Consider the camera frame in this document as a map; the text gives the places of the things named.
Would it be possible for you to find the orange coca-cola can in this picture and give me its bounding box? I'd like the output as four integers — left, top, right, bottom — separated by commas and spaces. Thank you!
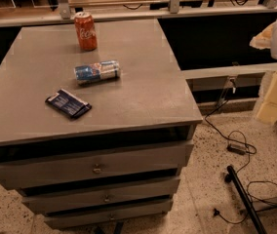
74, 12, 98, 51

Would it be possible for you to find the black floor stand leg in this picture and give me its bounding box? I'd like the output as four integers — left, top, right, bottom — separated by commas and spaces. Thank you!
225, 166, 267, 234

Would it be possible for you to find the grey drawer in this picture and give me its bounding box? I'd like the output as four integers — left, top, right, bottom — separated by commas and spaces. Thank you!
0, 140, 193, 190
22, 176, 179, 214
44, 198, 173, 229

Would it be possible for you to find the black power adapter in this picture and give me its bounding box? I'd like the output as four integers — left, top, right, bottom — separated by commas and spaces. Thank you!
226, 144, 246, 155

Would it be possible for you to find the blue silver redbull can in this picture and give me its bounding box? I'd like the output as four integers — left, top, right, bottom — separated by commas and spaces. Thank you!
74, 60, 121, 85

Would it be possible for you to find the middle grey drawer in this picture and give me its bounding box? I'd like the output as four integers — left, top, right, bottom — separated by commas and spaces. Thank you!
22, 176, 179, 214

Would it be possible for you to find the dark blue snack packet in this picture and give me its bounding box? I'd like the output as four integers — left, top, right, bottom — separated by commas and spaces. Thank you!
45, 89, 92, 119

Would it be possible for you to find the top grey drawer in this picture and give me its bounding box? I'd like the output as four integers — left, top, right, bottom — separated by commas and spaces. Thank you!
0, 140, 193, 190

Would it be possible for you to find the grey drawer cabinet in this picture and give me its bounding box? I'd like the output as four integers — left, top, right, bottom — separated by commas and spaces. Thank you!
0, 19, 202, 217

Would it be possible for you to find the bottom grey drawer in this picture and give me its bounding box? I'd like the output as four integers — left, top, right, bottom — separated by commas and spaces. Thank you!
44, 198, 173, 229

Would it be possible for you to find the black floor cable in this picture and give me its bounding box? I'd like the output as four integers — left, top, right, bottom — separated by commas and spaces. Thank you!
204, 99, 277, 225

